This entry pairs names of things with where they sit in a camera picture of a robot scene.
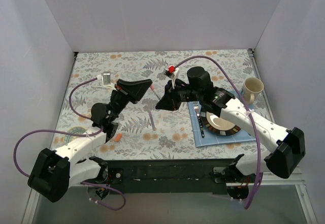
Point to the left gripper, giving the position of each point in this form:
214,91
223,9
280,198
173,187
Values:
126,91

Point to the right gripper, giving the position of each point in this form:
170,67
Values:
173,93

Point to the white acrylic marker pink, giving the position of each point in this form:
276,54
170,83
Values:
156,94

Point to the purple highlighter pen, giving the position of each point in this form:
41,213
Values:
152,121

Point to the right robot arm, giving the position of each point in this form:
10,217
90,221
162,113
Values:
285,148

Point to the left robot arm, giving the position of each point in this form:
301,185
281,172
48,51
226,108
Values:
57,170

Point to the floral tablecloth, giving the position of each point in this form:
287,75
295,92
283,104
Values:
173,138

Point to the blue checkered placemat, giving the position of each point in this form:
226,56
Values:
212,139

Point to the brown striped plate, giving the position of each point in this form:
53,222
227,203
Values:
218,126

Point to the patterned small bowl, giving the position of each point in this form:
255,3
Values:
74,130

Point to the cream mug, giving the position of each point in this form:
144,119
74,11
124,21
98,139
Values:
251,88

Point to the black handled fork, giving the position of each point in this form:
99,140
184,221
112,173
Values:
197,111

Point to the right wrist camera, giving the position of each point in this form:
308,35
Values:
172,72

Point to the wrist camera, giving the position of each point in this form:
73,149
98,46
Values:
106,79
172,72

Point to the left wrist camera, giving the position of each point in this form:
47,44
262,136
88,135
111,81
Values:
106,79

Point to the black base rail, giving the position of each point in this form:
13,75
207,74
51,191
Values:
163,176

